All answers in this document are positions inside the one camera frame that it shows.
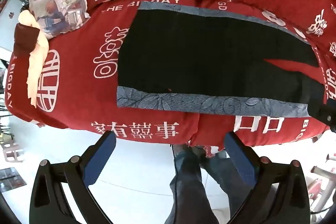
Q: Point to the dark red cloth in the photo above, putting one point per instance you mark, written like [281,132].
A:
[25,39]

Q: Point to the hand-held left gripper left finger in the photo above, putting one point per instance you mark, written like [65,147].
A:
[101,158]

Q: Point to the red and white chair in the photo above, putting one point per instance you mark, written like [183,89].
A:
[321,182]

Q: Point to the red printed bedsheet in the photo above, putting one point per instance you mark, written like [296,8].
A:
[78,98]

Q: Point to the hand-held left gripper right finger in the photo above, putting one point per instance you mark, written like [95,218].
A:
[237,158]

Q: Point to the cream cloth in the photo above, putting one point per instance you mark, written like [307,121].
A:
[36,56]

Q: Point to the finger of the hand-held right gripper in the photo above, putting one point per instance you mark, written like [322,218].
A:
[323,111]

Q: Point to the person's legs in jeans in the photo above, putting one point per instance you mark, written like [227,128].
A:
[189,187]

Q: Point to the black pants with blue trim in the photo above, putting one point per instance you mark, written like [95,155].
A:
[197,56]

